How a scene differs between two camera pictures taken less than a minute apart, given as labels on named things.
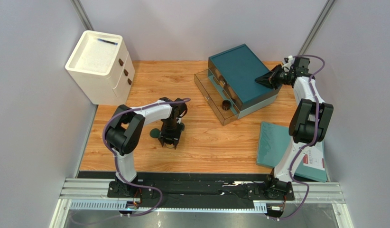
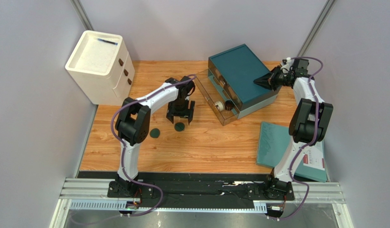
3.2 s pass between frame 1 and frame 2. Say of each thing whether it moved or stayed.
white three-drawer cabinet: stayed
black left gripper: moved
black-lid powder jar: moved
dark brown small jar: stayed
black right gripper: stayed
